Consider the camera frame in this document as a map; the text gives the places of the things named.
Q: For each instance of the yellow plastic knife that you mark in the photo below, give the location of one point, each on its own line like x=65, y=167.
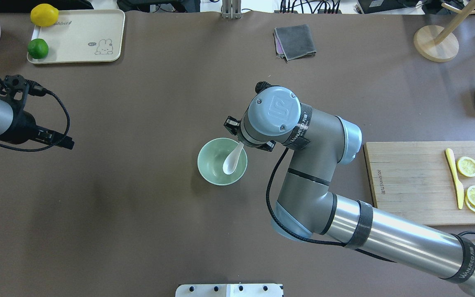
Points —
x=459, y=189

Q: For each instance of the white camera stand base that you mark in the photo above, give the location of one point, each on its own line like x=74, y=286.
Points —
x=231, y=290

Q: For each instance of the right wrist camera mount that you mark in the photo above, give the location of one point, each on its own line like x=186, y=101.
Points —
x=261, y=86

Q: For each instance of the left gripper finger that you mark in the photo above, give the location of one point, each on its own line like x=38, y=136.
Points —
x=43, y=134
x=58, y=140

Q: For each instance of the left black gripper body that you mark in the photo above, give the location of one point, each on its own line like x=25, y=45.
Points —
x=22, y=126

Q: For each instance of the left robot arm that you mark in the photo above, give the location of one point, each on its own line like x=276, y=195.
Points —
x=7, y=114

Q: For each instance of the mint green bowl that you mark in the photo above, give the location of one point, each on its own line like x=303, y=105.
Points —
x=211, y=158

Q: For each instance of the yellow lemon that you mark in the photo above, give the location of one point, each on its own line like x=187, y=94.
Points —
x=44, y=15

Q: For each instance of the cream tray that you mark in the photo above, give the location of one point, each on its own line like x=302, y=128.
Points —
x=79, y=36

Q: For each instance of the bamboo cutting board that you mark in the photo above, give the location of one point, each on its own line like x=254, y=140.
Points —
x=413, y=180

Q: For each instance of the grey folded cloth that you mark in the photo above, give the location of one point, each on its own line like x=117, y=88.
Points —
x=294, y=42

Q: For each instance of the aluminium frame post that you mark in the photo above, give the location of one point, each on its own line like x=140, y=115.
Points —
x=231, y=9

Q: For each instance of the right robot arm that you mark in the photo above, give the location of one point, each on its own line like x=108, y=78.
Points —
x=345, y=153

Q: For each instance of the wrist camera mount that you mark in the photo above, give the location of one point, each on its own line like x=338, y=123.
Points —
x=261, y=86
x=14, y=90

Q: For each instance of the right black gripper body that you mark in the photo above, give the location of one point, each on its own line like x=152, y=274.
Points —
x=231, y=124

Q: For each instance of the wooden mug tree stand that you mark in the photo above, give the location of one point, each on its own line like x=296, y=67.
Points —
x=439, y=44

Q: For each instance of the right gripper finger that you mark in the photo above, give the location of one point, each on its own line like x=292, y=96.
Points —
x=232, y=125

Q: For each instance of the green lime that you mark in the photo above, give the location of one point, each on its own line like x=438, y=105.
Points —
x=38, y=48

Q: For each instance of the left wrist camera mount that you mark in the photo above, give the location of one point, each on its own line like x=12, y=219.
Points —
x=14, y=90

